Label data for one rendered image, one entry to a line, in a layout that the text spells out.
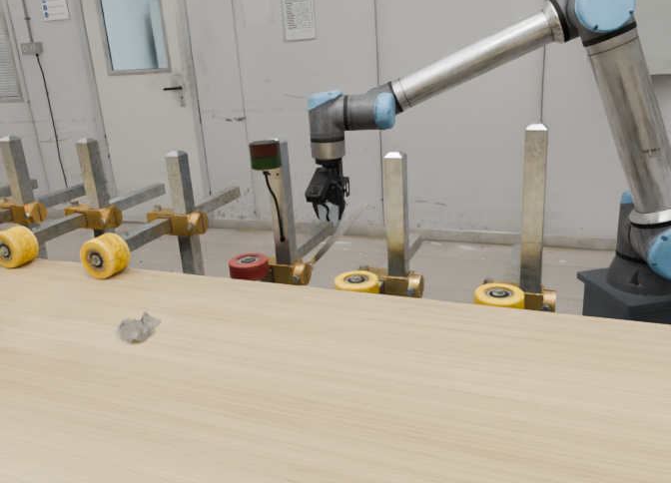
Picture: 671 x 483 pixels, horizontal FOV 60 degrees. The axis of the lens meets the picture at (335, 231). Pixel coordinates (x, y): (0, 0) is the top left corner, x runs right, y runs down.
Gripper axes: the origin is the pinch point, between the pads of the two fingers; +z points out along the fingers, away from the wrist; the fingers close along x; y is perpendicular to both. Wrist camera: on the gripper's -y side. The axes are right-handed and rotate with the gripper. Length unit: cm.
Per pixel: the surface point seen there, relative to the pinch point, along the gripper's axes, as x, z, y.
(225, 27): 168, -64, 226
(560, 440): -61, -7, -82
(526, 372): -56, -7, -69
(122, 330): 4, -8, -75
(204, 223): 16.5, -11.8, -32.9
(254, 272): -2.9, -6.4, -45.4
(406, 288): -31.3, -1.9, -35.9
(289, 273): -5.6, -2.7, -35.9
